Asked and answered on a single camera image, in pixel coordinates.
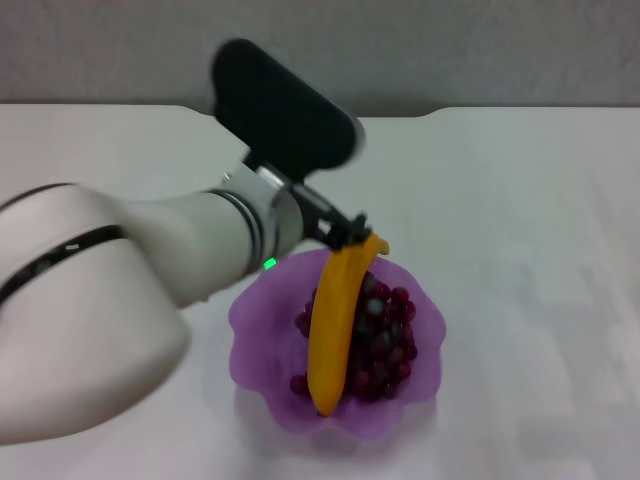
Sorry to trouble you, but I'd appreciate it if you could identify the dark red grape bunch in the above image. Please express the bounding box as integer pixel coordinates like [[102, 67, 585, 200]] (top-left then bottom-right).
[[290, 272, 419, 404]]

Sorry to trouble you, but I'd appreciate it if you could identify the yellow plastic banana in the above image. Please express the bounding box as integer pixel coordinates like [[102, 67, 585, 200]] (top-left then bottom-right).
[[305, 234, 392, 418]]

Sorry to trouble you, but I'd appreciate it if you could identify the purple wavy plastic bowl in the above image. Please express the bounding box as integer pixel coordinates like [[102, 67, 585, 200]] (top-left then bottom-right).
[[228, 248, 448, 444]]

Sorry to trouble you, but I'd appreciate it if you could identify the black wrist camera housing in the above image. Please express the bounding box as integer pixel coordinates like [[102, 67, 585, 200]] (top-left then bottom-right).
[[209, 38, 367, 182]]

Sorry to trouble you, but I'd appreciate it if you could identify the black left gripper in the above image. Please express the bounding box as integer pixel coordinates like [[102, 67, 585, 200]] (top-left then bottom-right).
[[292, 182, 372, 250]]

